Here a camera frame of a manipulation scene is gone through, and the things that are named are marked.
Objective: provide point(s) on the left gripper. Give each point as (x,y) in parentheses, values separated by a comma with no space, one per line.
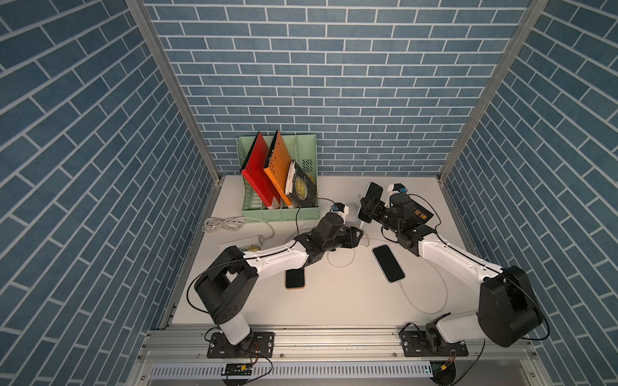
(350,241)

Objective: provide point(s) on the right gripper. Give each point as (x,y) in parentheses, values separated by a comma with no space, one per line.
(375,204)

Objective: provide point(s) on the phone with orange case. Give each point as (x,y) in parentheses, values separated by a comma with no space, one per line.
(295,279)

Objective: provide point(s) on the phone with mint case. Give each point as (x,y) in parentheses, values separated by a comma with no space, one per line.
(373,191)

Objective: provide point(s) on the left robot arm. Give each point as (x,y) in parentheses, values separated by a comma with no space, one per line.
(226,285)

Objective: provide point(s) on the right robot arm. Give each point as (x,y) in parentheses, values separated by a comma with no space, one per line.
(506,310)

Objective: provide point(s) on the phone with blue case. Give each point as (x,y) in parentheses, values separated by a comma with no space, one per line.
(389,265)

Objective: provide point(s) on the black book on table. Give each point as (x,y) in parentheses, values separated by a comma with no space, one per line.
(421,215)

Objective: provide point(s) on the black book in organizer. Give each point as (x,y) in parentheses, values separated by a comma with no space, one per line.
(300,187)

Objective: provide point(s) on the orange folder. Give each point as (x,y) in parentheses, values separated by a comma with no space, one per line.
(277,166)

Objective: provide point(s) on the red folder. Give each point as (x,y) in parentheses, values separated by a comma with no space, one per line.
(253,171)

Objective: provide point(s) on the small black controller board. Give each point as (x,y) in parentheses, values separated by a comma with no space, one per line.
(243,370)

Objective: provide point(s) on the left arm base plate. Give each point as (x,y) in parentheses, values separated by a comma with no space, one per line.
(255,345)

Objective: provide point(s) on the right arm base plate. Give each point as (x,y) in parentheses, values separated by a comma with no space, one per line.
(417,344)

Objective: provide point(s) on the aluminium front rail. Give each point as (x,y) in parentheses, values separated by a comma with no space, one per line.
(186,344)

